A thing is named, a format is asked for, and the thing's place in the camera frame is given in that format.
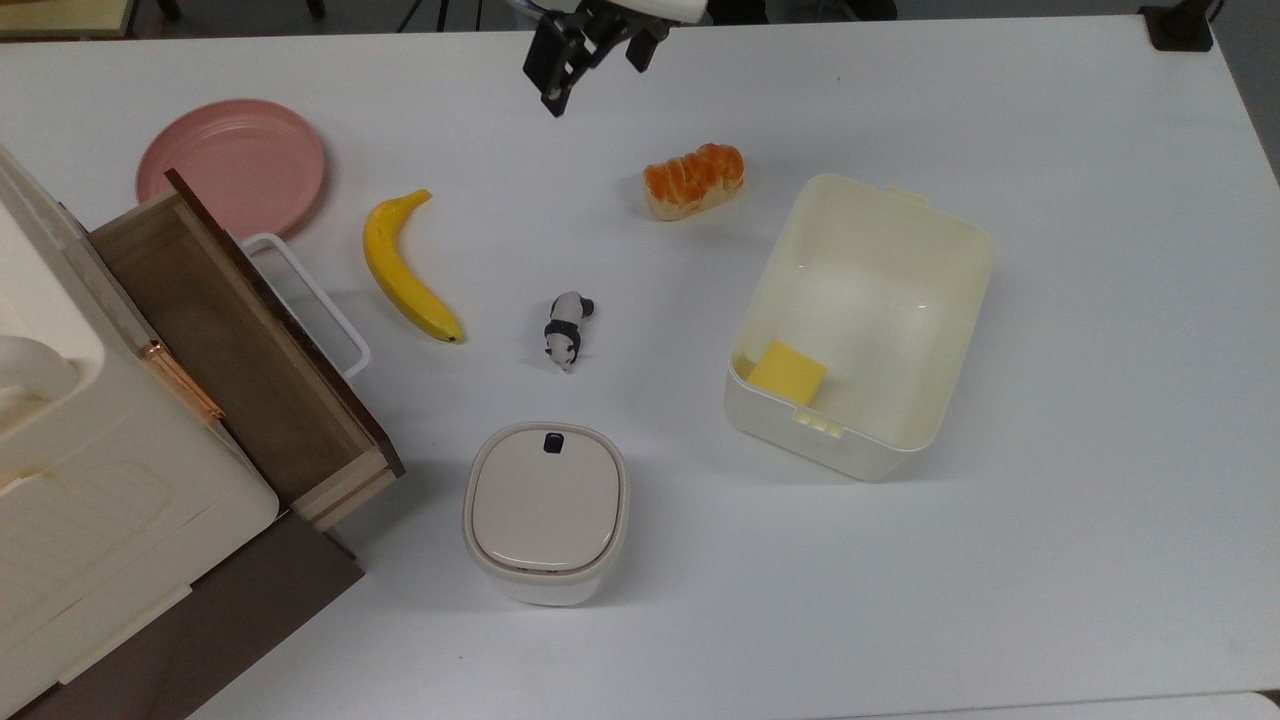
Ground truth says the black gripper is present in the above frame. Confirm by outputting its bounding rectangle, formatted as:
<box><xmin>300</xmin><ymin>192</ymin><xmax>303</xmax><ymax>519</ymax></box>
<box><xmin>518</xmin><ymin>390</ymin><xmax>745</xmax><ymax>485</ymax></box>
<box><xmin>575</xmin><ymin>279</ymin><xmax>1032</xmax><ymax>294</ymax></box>
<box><xmin>522</xmin><ymin>0</ymin><xmax>677</xmax><ymax>118</ymax></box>

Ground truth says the cream plastic box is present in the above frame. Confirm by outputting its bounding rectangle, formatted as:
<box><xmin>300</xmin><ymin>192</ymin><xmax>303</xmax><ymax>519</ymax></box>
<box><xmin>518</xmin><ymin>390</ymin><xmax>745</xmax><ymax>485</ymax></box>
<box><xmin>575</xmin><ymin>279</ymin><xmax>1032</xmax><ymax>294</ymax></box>
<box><xmin>723</xmin><ymin>172</ymin><xmax>997</xmax><ymax>484</ymax></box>

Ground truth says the orange-topped toy bread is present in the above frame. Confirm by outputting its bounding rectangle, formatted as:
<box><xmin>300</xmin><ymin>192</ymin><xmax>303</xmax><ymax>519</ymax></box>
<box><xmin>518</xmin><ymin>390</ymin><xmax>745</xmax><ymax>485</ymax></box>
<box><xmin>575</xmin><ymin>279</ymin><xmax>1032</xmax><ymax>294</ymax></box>
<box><xmin>642</xmin><ymin>142</ymin><xmax>747</xmax><ymax>222</ymax></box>

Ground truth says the panda toy figure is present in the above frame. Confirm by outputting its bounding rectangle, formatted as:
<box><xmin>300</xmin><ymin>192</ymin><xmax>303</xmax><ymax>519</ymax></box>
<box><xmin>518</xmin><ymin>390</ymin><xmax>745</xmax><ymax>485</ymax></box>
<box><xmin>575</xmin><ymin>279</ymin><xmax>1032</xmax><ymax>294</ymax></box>
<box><xmin>542</xmin><ymin>290</ymin><xmax>599</xmax><ymax>374</ymax></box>

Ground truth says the yellow toy banana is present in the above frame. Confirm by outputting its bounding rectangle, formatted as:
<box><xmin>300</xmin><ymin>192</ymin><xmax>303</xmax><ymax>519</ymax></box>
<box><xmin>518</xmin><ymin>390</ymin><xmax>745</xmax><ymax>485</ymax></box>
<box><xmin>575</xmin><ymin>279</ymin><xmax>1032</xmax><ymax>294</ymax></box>
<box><xmin>361</xmin><ymin>188</ymin><xmax>466</xmax><ymax>345</ymax></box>

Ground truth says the yellow foam block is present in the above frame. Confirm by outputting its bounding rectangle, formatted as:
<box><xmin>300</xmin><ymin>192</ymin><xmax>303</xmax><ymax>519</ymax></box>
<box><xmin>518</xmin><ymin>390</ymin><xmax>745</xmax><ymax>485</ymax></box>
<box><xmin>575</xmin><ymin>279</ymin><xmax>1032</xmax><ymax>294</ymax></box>
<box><xmin>747</xmin><ymin>339</ymin><xmax>830</xmax><ymax>410</ymax></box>

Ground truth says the pink plastic plate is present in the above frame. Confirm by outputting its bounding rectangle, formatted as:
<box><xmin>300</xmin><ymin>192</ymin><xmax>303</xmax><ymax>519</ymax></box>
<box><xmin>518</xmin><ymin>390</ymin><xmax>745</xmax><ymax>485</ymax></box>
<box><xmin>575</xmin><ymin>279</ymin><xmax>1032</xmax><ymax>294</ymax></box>
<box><xmin>135</xmin><ymin>98</ymin><xmax>328</xmax><ymax>242</ymax></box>

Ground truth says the beige lidded trash can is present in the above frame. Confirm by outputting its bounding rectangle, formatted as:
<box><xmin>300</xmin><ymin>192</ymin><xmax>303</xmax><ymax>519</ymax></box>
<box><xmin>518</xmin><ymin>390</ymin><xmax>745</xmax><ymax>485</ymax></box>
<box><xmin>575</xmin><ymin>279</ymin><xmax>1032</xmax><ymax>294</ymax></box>
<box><xmin>461</xmin><ymin>420</ymin><xmax>632</xmax><ymax>608</ymax></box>

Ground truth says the brown wooden drawer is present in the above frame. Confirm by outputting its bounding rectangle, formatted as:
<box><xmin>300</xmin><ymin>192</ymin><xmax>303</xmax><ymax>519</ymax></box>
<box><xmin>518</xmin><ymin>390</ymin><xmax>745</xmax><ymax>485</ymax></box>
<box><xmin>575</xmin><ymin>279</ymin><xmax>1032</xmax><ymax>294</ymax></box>
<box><xmin>88</xmin><ymin>167</ymin><xmax>407</xmax><ymax>533</ymax></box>

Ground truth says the yellow wooden table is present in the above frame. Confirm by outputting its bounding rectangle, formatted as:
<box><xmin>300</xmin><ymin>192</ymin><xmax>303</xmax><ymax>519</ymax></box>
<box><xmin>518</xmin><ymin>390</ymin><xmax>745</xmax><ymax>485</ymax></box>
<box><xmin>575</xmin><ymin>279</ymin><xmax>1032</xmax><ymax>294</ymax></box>
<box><xmin>0</xmin><ymin>0</ymin><xmax>139</xmax><ymax>41</ymax></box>

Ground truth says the black table clamp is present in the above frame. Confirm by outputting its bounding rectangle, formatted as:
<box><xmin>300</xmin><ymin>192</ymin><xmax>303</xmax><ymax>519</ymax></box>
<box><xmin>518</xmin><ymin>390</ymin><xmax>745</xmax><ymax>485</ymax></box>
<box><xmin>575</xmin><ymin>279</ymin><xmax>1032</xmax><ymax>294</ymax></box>
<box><xmin>1138</xmin><ymin>0</ymin><xmax>1216</xmax><ymax>54</ymax></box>

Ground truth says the cream toy kitchen cabinet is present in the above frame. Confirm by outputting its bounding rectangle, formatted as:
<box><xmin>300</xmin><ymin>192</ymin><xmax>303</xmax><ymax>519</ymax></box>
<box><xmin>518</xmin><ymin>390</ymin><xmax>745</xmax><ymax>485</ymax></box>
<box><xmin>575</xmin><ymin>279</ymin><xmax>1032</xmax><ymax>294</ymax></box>
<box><xmin>0</xmin><ymin>143</ymin><xmax>282</xmax><ymax>717</ymax></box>

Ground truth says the dark brown cabinet base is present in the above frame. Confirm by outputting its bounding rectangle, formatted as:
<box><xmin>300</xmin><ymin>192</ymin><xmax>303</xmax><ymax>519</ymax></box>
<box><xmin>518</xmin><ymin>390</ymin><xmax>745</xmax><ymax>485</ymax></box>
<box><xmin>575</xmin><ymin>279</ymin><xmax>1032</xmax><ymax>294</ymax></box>
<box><xmin>10</xmin><ymin>508</ymin><xmax>367</xmax><ymax>720</ymax></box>

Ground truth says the copper cabinet handle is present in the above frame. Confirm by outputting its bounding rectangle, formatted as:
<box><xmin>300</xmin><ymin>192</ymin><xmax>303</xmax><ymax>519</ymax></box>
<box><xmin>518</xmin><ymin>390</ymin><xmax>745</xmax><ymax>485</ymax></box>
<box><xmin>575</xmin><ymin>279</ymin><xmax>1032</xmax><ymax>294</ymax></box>
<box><xmin>138</xmin><ymin>338</ymin><xmax>228</xmax><ymax>424</ymax></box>

